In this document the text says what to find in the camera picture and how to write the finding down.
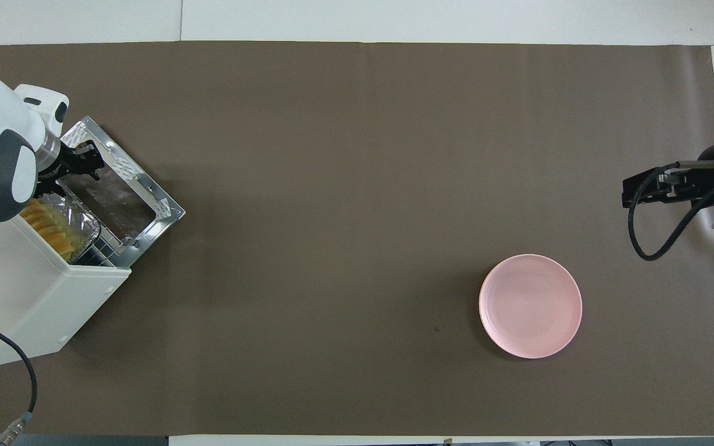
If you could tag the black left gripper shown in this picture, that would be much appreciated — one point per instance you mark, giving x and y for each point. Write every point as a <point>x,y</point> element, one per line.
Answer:
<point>62,164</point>

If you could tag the glass oven door, metal frame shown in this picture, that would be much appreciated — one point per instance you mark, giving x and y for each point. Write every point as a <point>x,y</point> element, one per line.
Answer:
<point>127,198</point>

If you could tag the brown paper table mat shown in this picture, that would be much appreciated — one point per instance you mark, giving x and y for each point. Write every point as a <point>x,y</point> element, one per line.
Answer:
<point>357,186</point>

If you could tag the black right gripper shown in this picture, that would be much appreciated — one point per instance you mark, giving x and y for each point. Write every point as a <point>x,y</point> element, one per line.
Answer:
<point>695,174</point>

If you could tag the yellow ridged bread loaf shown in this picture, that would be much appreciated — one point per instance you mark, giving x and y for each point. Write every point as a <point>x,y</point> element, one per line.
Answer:
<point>47,226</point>

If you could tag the aluminium foil tray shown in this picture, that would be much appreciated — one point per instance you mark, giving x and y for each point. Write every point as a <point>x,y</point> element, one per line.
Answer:
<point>81,214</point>

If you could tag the pink round plate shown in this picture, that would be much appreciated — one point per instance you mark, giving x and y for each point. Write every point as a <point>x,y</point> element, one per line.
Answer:
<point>530,306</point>

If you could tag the white toaster oven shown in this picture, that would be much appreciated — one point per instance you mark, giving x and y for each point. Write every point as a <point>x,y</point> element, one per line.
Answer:
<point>16,291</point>

